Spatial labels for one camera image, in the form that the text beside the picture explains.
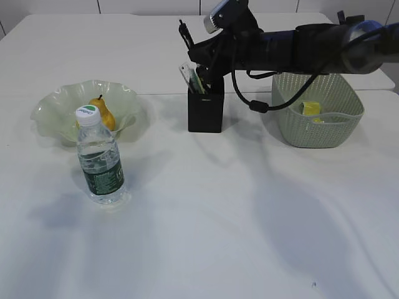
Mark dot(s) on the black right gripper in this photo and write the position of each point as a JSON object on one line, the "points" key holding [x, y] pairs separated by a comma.
{"points": [[214, 57]]}

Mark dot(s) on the yellow utility knife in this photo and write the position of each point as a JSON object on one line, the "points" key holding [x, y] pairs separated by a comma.
{"points": [[205, 86]]}

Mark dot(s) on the teal utility knife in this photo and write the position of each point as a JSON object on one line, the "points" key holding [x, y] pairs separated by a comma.
{"points": [[196, 82]]}

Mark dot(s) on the clear plastic ruler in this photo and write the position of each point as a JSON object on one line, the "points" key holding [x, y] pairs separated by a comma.
{"points": [[185, 71]]}

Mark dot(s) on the blue black pen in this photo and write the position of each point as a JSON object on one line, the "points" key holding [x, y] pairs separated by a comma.
{"points": [[185, 34]]}

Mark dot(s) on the yellow pear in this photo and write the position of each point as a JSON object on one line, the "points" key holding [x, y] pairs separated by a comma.
{"points": [[107, 117]]}

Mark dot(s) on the clear plastic water bottle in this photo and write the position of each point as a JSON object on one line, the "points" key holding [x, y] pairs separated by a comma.
{"points": [[99, 157]]}

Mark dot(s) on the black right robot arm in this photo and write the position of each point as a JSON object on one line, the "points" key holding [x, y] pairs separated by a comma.
{"points": [[347, 48]]}

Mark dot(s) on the black square pen holder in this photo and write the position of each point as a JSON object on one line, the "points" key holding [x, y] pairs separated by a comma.
{"points": [[205, 112]]}

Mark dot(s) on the green woven plastic basket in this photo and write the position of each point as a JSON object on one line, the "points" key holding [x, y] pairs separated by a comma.
{"points": [[324, 116]]}

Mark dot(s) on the green wavy glass plate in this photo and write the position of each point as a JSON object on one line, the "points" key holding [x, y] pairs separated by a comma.
{"points": [[69, 108]]}

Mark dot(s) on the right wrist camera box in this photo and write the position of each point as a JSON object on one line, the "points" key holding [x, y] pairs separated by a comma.
{"points": [[226, 14]]}

